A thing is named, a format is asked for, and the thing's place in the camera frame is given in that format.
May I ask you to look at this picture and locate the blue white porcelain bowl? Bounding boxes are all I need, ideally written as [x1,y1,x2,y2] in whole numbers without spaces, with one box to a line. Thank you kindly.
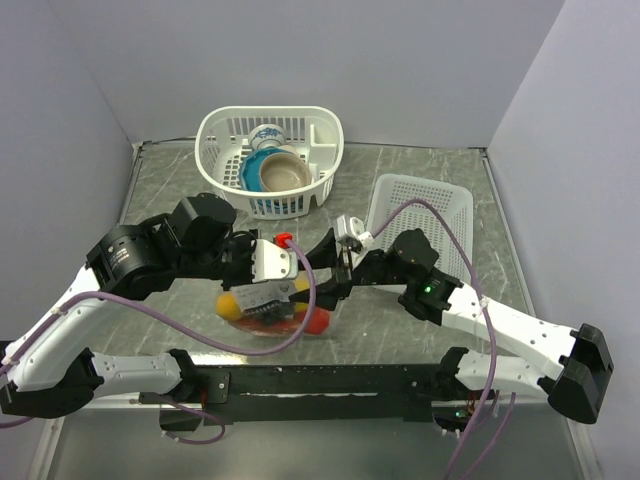
[248,124,286,151]

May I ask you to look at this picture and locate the white perforated plastic basket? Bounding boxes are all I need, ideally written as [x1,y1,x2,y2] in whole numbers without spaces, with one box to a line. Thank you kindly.
[367,174,474,285]

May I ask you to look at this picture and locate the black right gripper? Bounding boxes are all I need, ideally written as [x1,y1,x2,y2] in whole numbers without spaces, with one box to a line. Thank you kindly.
[289,227,412,311]

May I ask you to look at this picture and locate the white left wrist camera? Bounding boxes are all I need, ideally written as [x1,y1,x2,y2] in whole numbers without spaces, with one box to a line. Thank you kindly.
[251,239,298,283]

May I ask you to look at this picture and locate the clear zip top bag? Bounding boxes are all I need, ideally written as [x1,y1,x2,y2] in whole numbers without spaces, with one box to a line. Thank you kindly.
[216,273,309,337]

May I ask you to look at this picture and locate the white dish rack basket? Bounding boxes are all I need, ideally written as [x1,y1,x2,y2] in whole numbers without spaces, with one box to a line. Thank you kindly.
[195,106,344,220]

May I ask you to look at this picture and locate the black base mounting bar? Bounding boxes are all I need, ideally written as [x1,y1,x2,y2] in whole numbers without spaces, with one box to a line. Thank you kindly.
[165,364,482,425]

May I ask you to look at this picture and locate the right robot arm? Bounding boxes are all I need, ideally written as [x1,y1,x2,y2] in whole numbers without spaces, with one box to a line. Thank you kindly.
[291,229,614,424]

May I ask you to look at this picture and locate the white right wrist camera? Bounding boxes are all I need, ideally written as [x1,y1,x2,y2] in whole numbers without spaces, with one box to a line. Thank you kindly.
[334,214,374,253]

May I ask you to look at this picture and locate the red fake apple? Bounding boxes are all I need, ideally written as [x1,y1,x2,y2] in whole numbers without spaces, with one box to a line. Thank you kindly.
[305,308,331,335]

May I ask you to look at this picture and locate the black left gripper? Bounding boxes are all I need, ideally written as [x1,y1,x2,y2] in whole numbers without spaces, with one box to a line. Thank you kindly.
[178,228,273,291]

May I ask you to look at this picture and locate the blue plate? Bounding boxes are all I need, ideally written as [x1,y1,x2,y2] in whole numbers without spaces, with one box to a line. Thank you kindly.
[238,148,278,192]

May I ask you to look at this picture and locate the dark fake grapes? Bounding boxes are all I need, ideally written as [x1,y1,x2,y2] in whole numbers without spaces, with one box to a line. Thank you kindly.
[244,300,295,326]

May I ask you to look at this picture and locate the beige ceramic bowl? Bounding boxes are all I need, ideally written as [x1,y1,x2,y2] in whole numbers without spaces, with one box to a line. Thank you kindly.
[260,153,313,192]

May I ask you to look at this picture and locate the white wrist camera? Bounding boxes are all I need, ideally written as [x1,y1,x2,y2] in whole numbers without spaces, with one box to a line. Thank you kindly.
[334,214,374,253]
[251,239,298,283]

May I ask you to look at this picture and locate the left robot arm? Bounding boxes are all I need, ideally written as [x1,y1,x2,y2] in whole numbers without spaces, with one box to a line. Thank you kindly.
[1,193,253,419]

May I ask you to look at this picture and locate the fake watermelon slice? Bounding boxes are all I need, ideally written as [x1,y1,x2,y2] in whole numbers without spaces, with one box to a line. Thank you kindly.
[229,317,302,337]

